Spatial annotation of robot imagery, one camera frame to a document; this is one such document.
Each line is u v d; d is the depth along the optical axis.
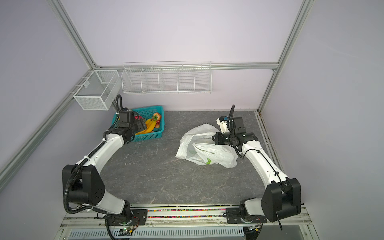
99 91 1.00
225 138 0.70
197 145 0.75
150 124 1.05
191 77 1.05
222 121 0.74
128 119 0.68
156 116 1.05
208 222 0.74
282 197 0.41
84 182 0.43
